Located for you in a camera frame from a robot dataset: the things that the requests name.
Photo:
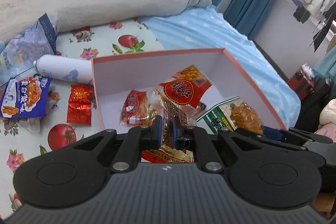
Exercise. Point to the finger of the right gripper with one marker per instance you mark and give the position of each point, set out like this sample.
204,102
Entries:
273,132

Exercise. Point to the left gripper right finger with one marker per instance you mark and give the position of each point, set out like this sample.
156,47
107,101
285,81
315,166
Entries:
261,174

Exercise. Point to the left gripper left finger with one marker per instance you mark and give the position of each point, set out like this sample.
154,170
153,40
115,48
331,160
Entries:
74,174

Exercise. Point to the green clear snack bag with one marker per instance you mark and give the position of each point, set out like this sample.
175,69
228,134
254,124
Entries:
232,113

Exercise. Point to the white red jerky bag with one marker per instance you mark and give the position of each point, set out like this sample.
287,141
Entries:
201,107

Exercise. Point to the blue white noodle snack bag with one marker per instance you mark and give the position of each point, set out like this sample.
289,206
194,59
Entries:
25,98

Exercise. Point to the red gold snack packet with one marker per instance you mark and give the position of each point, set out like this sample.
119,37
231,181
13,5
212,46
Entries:
137,110

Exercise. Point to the brown spicy strip packet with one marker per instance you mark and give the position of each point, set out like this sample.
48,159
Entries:
168,110

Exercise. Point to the red round-logo snack packet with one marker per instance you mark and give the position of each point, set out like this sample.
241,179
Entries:
186,87

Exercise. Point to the red suitcase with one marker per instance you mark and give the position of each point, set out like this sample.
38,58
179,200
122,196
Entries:
303,81

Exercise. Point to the floral bed sheet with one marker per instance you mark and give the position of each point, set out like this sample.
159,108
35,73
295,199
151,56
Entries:
22,140

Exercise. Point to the shiny red foil packet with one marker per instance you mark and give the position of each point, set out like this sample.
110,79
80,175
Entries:
79,104

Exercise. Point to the white spray bottle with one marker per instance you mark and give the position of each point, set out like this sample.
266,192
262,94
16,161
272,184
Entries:
65,69

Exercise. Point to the orange storage box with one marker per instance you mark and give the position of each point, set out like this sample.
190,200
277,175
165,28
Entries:
208,74

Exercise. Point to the blue curtain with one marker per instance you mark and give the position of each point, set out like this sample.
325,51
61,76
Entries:
248,16

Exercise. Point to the blue tissue pack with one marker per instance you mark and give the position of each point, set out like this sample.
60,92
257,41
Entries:
22,50

